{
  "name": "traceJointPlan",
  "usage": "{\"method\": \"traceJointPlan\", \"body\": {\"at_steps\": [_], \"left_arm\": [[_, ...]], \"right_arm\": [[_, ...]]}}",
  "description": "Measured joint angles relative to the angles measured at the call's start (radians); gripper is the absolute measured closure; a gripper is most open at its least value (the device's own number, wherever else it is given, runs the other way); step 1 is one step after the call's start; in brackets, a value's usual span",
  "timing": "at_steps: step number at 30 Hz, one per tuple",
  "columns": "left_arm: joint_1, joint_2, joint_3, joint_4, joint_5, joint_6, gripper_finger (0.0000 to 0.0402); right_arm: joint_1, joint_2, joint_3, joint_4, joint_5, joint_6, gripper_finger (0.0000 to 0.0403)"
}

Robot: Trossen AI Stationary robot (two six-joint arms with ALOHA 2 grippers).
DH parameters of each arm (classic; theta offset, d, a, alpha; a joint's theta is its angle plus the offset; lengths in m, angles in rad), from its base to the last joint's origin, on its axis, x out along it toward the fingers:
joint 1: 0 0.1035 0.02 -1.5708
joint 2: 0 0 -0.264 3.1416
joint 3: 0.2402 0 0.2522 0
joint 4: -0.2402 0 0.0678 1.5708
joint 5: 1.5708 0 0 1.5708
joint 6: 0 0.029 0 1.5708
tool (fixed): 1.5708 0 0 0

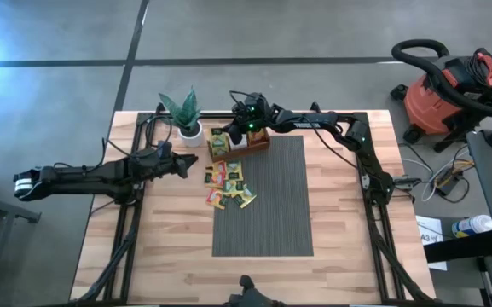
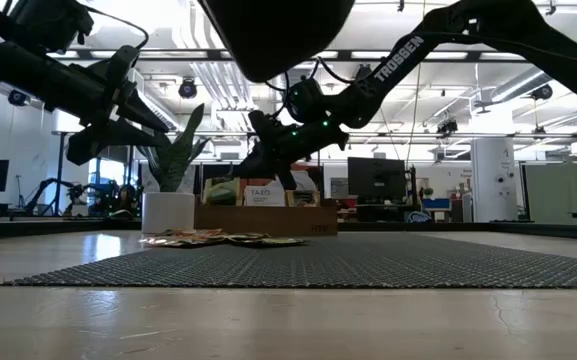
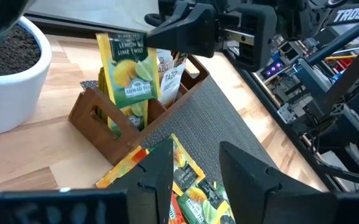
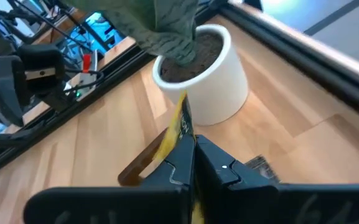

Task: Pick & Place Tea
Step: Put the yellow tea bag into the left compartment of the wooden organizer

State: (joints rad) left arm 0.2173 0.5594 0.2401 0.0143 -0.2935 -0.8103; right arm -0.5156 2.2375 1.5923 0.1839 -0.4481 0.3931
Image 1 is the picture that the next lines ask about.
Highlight snake plant in white pot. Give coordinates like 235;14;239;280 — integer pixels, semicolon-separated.
158;87;205;148

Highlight black metal rig frame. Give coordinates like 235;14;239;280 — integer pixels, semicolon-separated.
70;109;438;306

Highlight white yellow cable bundle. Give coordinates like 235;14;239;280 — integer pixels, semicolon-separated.
401;144;475;204

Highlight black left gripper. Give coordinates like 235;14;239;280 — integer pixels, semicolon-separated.
136;147;200;180

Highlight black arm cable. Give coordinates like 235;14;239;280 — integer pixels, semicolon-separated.
100;111;175;171
228;89;258;107

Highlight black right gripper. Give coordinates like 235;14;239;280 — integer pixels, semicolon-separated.
227;92;277;146

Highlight orange red tea packet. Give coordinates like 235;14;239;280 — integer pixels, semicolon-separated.
205;187;229;211

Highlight black bar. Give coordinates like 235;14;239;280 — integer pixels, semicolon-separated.
423;229;492;264

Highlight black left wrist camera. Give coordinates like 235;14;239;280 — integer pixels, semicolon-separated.
156;139;174;157

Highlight orange yellow tea packet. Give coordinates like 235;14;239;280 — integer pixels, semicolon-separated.
247;129;268;147
204;160;229;188

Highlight orange white tea packet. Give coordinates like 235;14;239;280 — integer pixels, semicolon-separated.
228;132;249;151

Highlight black metal stand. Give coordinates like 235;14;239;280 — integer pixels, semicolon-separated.
0;170;42;307

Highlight orange black shop vacuum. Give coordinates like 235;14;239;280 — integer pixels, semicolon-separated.
389;38;492;154

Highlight white blue wipes canister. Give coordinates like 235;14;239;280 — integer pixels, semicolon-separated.
450;213;492;239

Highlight brown wooden tea tray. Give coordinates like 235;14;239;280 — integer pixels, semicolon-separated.
206;126;271;164

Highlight grey woven placemat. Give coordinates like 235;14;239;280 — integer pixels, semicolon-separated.
211;135;315;258

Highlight white paper sheet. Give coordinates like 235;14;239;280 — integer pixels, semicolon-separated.
414;214;449;272

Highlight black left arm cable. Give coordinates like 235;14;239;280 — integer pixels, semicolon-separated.
100;111;175;171

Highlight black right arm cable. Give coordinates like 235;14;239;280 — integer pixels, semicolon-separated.
228;89;258;107

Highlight black power adapter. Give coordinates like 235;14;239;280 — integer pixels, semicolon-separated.
435;172;462;198

